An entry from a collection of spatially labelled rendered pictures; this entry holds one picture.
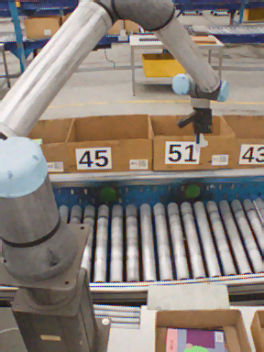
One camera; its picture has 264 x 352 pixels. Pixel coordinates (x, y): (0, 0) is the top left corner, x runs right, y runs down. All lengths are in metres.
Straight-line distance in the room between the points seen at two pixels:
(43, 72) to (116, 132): 1.09
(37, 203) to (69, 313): 0.32
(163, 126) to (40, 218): 1.29
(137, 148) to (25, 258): 1.01
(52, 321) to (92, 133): 1.24
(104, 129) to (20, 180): 1.31
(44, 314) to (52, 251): 0.21
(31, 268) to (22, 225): 0.11
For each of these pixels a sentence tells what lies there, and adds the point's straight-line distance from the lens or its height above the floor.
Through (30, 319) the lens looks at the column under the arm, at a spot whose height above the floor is 1.04.
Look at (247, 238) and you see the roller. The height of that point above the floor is 0.75.
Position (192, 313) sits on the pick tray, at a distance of 1.20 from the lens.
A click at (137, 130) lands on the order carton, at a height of 0.96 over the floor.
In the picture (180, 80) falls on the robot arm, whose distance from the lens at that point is 1.47.
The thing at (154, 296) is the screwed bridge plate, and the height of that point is 0.75.
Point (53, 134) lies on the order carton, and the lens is 1.99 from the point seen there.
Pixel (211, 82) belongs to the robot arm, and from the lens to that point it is 1.34.
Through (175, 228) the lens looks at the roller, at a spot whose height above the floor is 0.75.
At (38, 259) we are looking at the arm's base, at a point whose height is 1.27.
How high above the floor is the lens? 1.81
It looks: 33 degrees down
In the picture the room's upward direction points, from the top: 2 degrees counter-clockwise
